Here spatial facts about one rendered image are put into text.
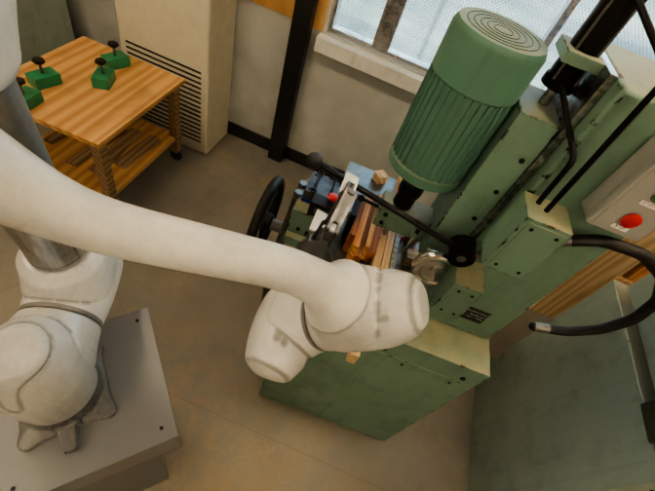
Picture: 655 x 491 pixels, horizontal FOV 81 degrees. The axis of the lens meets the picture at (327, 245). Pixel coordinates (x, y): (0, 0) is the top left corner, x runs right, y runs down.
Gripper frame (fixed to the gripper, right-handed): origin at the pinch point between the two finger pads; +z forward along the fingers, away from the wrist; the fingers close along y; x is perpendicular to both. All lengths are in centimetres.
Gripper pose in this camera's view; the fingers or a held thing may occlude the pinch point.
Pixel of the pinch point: (335, 198)
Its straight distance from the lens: 85.1
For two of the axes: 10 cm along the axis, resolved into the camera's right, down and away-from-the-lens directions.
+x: -8.5, -4.9, -2.0
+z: 2.6, -7.1, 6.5
